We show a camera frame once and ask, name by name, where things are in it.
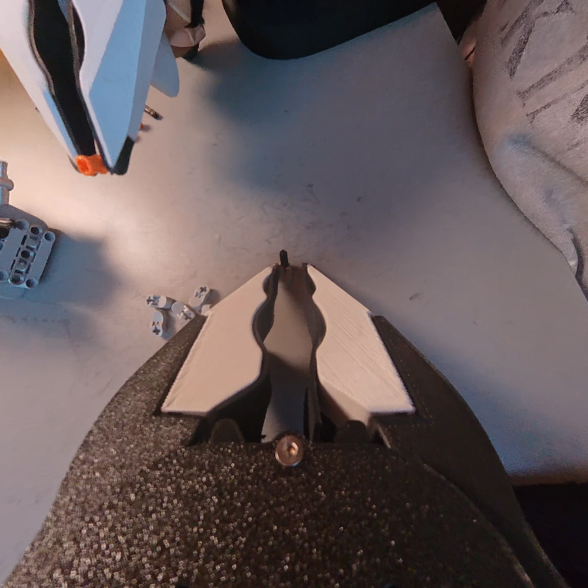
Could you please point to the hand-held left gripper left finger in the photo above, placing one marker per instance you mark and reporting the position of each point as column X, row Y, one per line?
column 220, row 363

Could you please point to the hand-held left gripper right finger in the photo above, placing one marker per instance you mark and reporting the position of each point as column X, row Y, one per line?
column 358, row 363

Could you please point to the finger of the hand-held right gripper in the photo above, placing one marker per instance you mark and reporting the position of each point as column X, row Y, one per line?
column 124, row 55
column 16, row 32

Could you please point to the pile of grey connectors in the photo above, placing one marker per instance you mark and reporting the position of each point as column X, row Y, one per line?
column 157, row 324

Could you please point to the grey brick connector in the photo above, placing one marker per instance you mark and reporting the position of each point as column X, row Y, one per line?
column 287, row 274

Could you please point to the orange brick bush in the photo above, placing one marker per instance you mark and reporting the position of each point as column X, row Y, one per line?
column 89, row 164

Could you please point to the black brick pin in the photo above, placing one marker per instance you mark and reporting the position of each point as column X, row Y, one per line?
column 151, row 111
column 283, row 257

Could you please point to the grey desk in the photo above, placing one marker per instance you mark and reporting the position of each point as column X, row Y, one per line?
column 367, row 183

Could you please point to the person's right hand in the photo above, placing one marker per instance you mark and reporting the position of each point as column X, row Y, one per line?
column 181, row 32

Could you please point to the dark cloth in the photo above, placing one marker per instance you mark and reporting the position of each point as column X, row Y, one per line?
column 298, row 27

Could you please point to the brick engine model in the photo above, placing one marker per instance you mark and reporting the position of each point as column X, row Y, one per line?
column 23, row 257

